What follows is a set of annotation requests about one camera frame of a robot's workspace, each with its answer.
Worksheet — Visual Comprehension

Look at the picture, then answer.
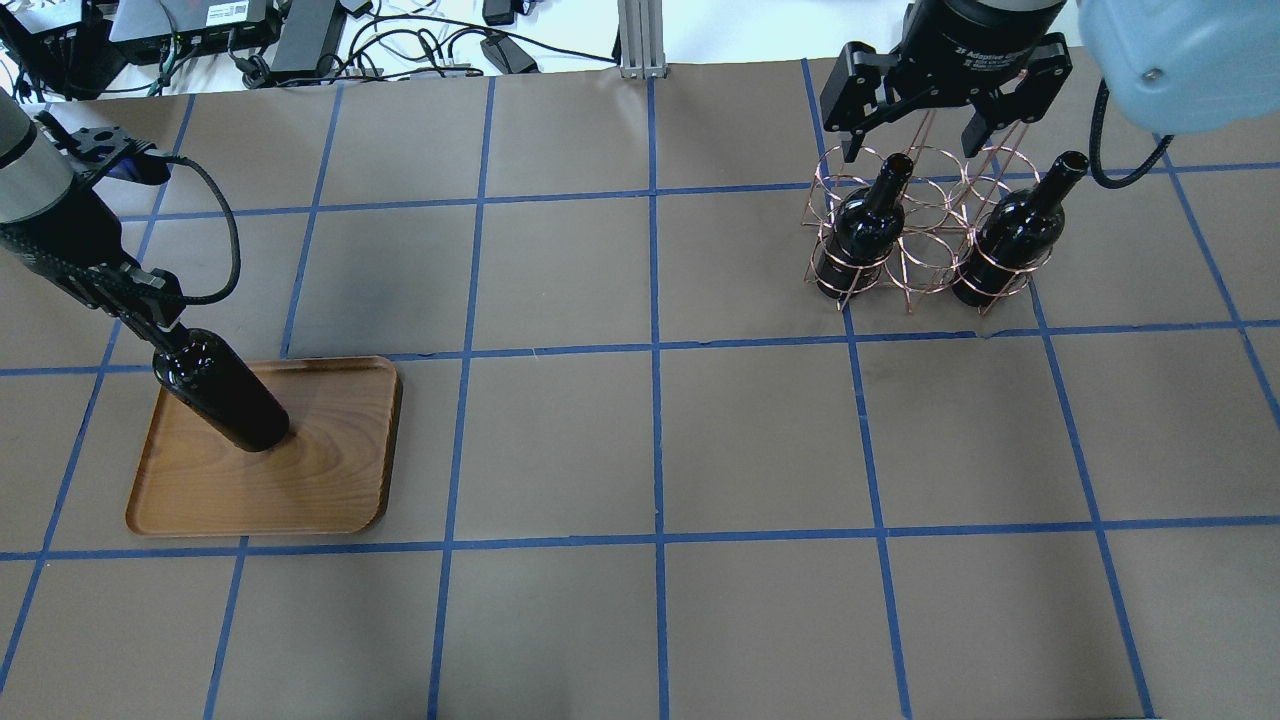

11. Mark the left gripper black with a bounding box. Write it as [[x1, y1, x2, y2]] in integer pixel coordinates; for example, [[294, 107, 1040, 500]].
[[3, 195, 186, 336]]

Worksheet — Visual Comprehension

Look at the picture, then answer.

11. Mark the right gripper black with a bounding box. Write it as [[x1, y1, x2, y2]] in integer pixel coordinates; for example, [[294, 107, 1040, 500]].
[[820, 1, 1073, 164]]

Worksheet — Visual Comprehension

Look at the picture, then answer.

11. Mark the dark wine bottle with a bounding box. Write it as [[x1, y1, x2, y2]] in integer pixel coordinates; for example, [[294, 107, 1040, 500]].
[[152, 328, 291, 452], [951, 150, 1089, 310], [815, 152, 914, 300]]

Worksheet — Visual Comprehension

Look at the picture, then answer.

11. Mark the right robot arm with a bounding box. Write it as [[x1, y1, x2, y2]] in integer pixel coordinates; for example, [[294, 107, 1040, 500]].
[[819, 1, 1279, 159]]

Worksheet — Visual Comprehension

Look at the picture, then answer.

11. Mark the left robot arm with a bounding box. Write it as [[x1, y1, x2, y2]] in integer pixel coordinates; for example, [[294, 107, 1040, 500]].
[[1, 96, 186, 342]]

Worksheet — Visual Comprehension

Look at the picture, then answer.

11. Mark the wooden serving tray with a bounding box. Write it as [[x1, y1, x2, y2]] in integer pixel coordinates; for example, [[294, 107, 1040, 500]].
[[124, 356, 401, 538]]

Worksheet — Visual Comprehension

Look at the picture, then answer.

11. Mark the black power brick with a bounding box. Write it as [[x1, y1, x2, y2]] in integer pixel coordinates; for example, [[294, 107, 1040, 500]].
[[268, 1, 346, 83]]

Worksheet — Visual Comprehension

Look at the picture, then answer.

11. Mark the copper wire bottle basket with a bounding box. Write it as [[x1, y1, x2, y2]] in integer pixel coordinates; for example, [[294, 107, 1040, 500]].
[[801, 109, 1041, 313]]

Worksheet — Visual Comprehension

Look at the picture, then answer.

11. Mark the aluminium frame post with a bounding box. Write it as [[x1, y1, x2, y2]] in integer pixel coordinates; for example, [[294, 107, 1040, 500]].
[[617, 0, 669, 79]]

